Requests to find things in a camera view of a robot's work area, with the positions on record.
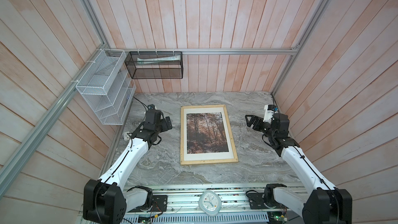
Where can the white wire mesh shelf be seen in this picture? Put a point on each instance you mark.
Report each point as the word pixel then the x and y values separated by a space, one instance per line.
pixel 107 87

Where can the white round timer clock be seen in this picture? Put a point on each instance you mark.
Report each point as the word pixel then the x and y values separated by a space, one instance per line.
pixel 210 203

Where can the autumn forest photo print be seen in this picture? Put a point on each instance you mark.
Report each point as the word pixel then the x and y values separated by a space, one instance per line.
pixel 206 133

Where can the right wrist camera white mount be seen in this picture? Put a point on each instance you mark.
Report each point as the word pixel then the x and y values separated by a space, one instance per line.
pixel 270 110

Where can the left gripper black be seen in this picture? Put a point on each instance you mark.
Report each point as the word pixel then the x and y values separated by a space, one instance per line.
pixel 165 127

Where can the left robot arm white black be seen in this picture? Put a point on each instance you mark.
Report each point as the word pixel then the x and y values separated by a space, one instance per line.
pixel 105 201

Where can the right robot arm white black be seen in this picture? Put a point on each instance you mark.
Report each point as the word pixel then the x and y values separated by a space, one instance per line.
pixel 326 204

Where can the small white box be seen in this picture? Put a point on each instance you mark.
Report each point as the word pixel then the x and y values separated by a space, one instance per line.
pixel 126 136

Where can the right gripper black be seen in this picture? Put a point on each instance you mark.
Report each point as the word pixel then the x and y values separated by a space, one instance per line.
pixel 259 121

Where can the paper in black basket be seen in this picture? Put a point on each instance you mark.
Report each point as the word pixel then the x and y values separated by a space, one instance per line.
pixel 150 59

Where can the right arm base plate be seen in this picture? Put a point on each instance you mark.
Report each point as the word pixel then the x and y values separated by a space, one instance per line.
pixel 256 201

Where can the black wire mesh basket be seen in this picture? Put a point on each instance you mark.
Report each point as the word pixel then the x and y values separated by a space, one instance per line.
pixel 154 71

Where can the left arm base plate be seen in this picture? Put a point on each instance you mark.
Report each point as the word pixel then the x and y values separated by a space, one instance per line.
pixel 157 203

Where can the white photo mat board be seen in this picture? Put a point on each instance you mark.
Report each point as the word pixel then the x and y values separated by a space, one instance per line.
pixel 184 137

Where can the light wooden picture frame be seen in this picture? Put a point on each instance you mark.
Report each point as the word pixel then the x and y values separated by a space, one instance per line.
pixel 182 137

